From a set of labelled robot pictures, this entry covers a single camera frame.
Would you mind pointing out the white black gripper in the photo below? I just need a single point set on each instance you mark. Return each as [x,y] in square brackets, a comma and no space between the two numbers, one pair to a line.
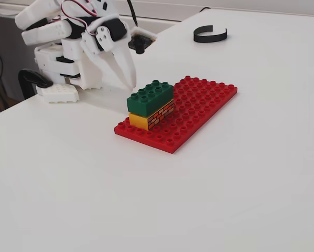
[103,39]

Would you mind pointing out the green lego brick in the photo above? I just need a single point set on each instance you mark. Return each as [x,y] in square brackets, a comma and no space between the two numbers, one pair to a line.
[143,105]

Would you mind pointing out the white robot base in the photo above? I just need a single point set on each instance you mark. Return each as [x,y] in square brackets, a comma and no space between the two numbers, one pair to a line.
[57,68]

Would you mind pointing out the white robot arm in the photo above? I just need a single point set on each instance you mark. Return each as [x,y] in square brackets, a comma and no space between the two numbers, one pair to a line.
[44,31]

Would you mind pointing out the red lego baseplate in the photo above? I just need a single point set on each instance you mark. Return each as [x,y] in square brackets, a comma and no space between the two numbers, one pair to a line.
[198,115]

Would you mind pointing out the black table clamp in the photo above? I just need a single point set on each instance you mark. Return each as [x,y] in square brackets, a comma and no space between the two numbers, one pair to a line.
[33,77]

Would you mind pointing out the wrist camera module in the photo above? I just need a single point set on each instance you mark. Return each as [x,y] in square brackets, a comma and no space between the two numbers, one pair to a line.
[142,39]

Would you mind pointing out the yellow lego brick brick-wall print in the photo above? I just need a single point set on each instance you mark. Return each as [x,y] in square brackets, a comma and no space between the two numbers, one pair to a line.
[138,121]

